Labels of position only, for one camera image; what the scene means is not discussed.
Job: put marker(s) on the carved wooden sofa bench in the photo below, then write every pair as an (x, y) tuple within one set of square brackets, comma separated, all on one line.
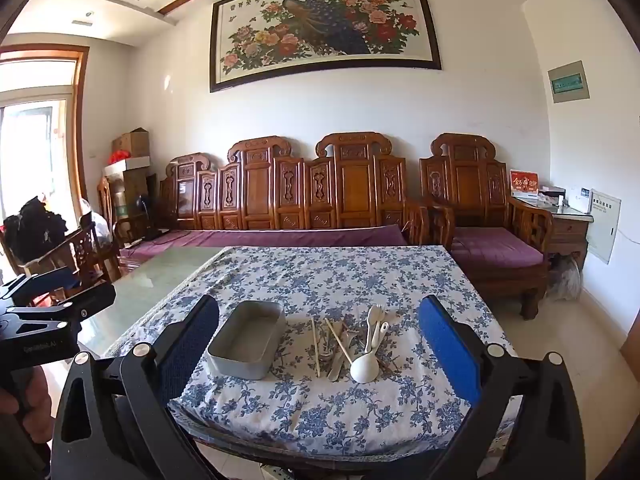
[(260, 185)]

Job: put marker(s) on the wooden door frame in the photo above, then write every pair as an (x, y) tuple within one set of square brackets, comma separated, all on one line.
[(82, 125)]

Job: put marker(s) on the grey metal tray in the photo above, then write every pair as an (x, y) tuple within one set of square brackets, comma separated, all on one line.
[(245, 340)]

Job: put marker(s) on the large white soup spoon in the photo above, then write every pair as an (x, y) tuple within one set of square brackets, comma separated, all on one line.
[(362, 370)]

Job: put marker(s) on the light wooden chopstick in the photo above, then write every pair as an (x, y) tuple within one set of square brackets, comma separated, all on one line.
[(316, 350), (340, 342)]

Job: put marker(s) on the blue floral tablecloth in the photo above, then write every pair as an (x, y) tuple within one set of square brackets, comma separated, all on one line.
[(310, 400)]

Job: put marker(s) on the metal spoon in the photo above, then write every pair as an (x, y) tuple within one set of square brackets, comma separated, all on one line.
[(326, 355)]

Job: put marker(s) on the wooden side table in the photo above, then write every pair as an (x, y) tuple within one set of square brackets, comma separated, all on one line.
[(570, 232)]

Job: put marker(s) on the dark brown cabinet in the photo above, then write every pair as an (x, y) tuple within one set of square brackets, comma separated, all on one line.
[(130, 187)]

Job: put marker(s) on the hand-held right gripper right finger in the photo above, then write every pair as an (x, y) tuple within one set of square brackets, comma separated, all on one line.
[(445, 347)]

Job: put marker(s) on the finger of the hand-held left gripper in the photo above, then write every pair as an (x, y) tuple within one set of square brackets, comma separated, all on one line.
[(85, 300), (50, 277)]

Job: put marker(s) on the purple sofa cushion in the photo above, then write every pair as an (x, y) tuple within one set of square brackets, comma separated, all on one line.
[(250, 236)]

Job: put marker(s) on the grey mop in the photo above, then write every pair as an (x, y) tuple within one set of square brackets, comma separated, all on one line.
[(565, 277)]

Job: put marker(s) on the brown cardboard box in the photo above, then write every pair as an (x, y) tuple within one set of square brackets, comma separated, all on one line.
[(132, 142)]

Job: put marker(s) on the purple armchair cushion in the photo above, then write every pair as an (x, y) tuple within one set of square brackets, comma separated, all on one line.
[(495, 247)]

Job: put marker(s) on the white electrical panel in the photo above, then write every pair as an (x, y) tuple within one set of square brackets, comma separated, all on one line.
[(604, 225)]

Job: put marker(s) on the person's left hand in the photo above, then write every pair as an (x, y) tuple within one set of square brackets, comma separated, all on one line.
[(35, 395)]

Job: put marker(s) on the green wall box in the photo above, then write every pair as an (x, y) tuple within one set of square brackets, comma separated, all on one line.
[(569, 82)]

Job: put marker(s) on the white and red box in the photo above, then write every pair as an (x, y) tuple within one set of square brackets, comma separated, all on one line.
[(127, 164)]

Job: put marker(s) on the white plastic fork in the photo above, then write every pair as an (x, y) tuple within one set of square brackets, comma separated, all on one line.
[(372, 317)]

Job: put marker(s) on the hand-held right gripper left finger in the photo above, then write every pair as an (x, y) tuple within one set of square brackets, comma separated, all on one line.
[(192, 347)]

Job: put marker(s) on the white plastic bag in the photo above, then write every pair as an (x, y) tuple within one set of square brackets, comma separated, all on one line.
[(95, 227)]

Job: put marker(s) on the framed peacock painting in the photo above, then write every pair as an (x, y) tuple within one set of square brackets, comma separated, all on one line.
[(325, 30)]

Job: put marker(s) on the black bag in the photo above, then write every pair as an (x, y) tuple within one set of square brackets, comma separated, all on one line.
[(35, 227)]

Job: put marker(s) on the black desk fan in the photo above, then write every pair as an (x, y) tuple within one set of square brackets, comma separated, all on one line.
[(146, 207)]

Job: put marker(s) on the wooden chair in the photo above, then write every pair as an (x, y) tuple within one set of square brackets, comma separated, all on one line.
[(75, 255)]

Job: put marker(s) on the carved wooden armchair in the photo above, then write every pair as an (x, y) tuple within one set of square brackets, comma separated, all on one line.
[(467, 180)]

